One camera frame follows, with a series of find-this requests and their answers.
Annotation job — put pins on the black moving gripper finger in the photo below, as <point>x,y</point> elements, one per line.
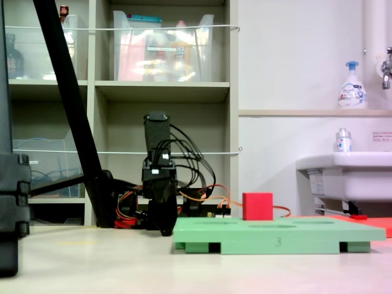
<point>173,208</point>

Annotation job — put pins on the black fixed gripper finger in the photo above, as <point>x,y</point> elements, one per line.
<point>160,217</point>

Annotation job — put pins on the red square block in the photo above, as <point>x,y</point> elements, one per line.
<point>258,206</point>

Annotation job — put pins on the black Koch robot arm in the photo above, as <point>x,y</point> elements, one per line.
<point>156,131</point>

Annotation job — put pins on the small circuit board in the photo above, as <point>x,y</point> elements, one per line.
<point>220,215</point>

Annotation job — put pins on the beige shelf unit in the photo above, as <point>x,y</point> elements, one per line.
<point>162,92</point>

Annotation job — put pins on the green shape sorting board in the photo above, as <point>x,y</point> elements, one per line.
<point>275,237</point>

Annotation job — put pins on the yellow orange refill pouch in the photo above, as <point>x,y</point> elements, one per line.
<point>181,61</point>

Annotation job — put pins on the pink packet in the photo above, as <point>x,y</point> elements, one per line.
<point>130,58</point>

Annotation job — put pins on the large clear storage bin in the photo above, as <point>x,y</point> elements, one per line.
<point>202,61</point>

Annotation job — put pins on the clear bin with bottles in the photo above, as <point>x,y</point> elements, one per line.
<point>75,46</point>

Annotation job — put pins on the teal box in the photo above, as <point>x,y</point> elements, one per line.
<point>144,21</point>

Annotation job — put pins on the small clear sanitizer bottle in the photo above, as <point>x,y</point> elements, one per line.
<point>343,142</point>

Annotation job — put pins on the dark patterned bottle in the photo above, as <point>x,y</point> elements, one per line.
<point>14,61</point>

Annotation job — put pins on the brown bottle with red cap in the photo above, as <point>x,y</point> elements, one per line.
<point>63,12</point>

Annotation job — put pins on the white foam soap pump bottle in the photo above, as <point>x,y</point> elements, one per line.
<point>352,92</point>

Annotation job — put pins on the chrome faucet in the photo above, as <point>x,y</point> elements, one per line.
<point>386,69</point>

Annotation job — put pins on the white wall sink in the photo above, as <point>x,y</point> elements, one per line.
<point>352,174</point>

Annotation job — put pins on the pink wall sign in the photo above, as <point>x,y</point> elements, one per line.
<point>382,136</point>

